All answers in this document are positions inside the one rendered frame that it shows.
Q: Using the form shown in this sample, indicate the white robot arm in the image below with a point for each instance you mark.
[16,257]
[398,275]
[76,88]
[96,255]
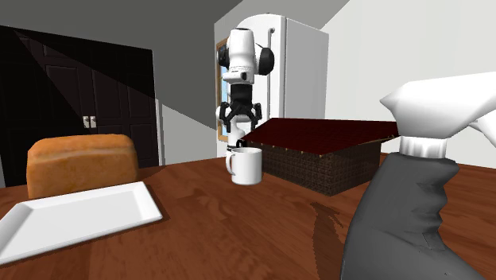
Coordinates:
[241,50]

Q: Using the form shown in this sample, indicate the brown framed window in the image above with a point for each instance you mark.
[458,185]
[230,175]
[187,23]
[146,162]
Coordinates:
[222,97]

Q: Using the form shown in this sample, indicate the black double door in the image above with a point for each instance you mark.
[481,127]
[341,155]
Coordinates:
[58,101]

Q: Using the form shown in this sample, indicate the dark patterned robot stand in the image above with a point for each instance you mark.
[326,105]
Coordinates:
[317,155]

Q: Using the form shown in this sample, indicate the white refrigerator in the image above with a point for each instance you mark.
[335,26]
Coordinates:
[302,73]

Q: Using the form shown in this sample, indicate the white mug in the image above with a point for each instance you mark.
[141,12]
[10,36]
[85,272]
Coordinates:
[248,166]

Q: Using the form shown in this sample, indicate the white rectangular plate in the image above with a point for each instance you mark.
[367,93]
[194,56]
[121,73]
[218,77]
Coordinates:
[77,217]

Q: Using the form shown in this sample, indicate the grey spray bottle white head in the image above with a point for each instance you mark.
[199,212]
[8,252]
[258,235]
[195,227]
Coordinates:
[399,217]

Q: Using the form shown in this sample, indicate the brown bread loaf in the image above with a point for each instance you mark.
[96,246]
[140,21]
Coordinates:
[77,163]

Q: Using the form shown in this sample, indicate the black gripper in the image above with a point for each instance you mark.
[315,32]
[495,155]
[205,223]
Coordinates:
[241,97]

